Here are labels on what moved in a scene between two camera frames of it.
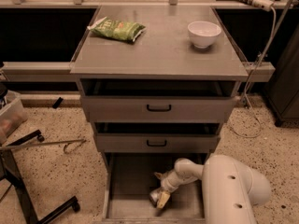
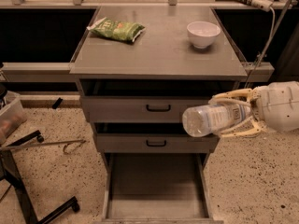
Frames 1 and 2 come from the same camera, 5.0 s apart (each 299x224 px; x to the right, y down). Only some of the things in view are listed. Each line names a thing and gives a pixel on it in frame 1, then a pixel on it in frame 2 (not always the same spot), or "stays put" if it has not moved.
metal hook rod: (27, 145) stays put
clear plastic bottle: (154, 196) -> (204, 120)
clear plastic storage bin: (12, 114) stays put
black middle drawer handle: (157, 145) stays put
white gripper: (167, 185) -> (277, 106)
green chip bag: (117, 29) stays put
